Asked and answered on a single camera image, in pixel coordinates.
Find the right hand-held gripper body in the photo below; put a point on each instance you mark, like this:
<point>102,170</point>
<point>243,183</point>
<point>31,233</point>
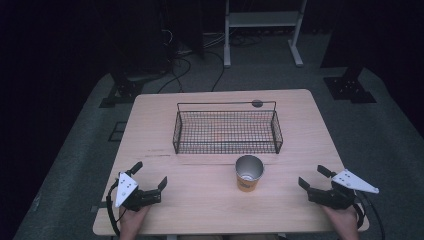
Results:
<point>333,198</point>

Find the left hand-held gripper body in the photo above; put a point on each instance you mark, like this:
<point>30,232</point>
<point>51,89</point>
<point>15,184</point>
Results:
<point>146,197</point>

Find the metal cup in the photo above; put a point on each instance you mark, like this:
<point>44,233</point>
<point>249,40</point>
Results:
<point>248,185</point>

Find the person's right hand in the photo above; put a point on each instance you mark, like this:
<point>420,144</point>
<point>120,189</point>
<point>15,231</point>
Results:
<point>345,220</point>

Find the person's left hand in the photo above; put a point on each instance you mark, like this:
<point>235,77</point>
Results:
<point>131,220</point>

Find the black metal stand base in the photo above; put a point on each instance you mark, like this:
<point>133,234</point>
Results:
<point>350,88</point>
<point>121,91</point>

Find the black round table grommet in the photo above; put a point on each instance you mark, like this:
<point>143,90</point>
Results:
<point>257,103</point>

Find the white metal desk frame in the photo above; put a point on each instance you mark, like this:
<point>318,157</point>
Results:
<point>263,19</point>

